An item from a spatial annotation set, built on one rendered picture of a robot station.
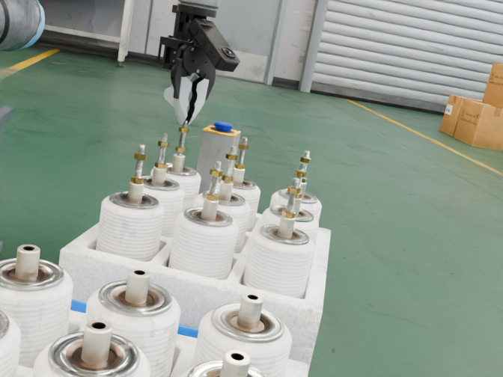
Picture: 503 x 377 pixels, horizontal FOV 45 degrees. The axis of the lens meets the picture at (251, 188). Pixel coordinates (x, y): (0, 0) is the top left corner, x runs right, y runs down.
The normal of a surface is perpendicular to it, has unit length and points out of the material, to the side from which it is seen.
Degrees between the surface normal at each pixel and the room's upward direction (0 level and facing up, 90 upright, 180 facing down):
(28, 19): 86
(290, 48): 90
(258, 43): 90
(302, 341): 90
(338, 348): 0
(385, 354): 0
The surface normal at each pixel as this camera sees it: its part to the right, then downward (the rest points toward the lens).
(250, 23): 0.15, 0.29
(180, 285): -0.16, 0.23
